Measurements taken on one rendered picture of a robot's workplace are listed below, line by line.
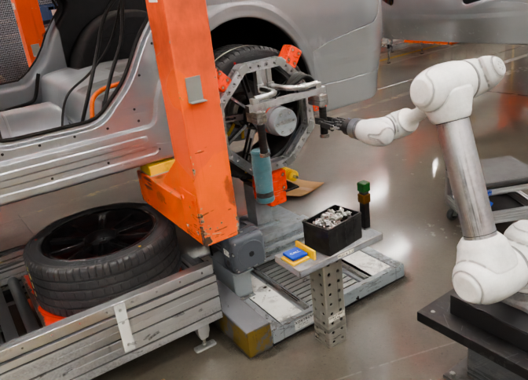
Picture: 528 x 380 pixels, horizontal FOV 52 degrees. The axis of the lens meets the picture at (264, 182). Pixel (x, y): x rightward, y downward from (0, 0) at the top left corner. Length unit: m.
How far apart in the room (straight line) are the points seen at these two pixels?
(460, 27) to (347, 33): 1.80
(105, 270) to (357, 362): 1.07
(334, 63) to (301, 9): 0.36
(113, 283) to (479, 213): 1.40
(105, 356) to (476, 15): 3.61
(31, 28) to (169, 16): 2.74
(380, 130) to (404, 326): 0.87
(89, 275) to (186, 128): 0.71
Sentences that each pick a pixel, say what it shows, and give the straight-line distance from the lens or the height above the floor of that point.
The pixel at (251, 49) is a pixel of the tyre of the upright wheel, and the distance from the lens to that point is 2.59.
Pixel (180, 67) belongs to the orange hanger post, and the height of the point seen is 1.23.
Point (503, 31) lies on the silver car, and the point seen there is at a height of 0.87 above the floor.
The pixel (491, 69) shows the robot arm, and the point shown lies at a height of 1.14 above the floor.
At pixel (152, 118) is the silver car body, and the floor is 0.94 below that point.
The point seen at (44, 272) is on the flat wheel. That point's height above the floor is 0.49.
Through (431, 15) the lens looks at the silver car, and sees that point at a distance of 4.80.
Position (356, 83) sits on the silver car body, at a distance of 3.11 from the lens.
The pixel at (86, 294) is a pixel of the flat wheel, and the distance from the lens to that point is 2.29.
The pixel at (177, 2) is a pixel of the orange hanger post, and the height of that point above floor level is 1.44.
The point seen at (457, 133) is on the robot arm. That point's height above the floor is 0.98.
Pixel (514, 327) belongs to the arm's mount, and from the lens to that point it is 1.93.
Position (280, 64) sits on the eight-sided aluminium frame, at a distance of 2.58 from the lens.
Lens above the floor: 1.50
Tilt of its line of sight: 21 degrees down
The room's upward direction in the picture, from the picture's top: 7 degrees counter-clockwise
